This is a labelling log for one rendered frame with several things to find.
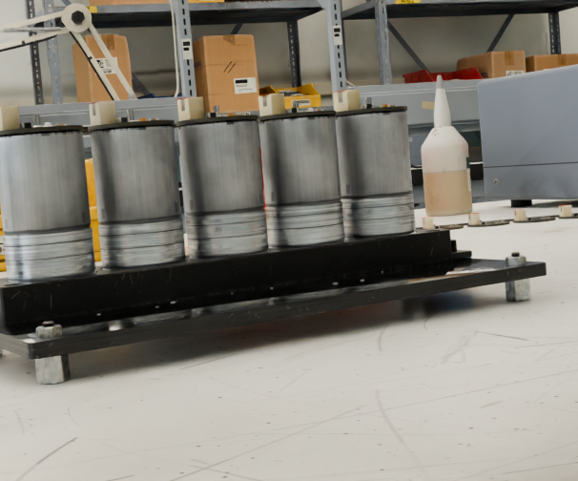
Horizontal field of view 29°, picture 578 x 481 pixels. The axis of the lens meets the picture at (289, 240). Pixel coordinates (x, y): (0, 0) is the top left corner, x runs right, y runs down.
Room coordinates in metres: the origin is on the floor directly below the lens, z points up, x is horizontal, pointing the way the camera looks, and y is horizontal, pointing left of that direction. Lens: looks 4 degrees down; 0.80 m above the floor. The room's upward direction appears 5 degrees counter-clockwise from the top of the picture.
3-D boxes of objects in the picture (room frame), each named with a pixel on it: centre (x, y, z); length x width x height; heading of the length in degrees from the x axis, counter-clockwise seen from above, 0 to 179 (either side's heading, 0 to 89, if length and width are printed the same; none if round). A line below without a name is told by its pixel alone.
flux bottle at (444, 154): (0.80, -0.12, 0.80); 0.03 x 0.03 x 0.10
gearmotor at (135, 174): (0.32, 0.04, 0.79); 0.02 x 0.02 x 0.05
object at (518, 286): (0.32, 0.01, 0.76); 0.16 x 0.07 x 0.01; 120
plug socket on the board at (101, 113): (0.32, 0.05, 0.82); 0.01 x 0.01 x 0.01; 30
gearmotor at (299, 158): (0.35, -0.01, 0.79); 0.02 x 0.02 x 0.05
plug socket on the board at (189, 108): (0.33, 0.03, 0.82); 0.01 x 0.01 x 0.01; 30
